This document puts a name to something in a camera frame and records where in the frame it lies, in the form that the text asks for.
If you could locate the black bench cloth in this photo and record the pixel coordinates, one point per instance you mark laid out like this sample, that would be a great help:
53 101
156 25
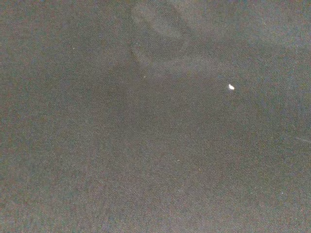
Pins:
121 145

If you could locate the tiny white speck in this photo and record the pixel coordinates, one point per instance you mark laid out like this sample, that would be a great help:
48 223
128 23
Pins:
231 87

